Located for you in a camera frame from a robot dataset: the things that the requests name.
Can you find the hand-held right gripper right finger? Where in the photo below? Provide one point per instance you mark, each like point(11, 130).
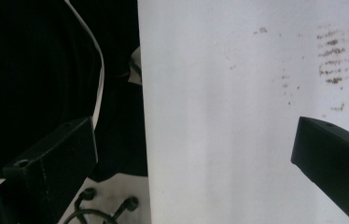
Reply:
point(337, 161)

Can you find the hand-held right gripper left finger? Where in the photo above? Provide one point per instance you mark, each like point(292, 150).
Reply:
point(51, 165)

